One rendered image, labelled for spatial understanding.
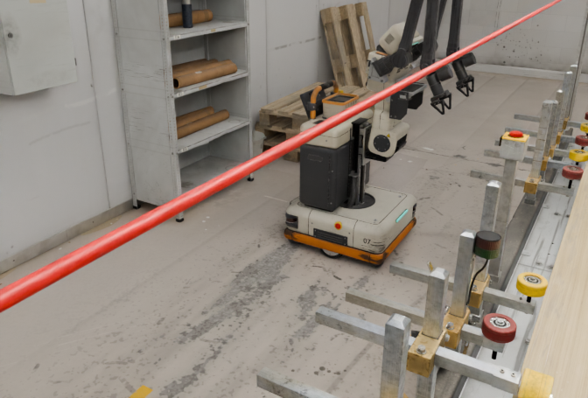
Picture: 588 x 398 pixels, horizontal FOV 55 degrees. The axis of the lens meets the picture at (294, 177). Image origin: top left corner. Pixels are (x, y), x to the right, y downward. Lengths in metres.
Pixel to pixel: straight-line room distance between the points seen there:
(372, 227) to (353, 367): 0.91
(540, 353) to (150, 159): 3.03
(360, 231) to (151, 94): 1.59
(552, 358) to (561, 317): 0.18
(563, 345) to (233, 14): 3.45
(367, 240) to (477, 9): 6.40
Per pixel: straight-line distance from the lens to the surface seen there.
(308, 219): 3.45
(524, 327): 2.05
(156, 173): 3.98
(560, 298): 1.70
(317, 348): 2.81
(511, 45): 9.21
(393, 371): 1.09
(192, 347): 2.85
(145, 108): 3.87
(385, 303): 1.61
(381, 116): 3.24
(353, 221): 3.34
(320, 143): 3.27
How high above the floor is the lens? 1.77
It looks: 22 degrees down
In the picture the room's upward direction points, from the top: straight up
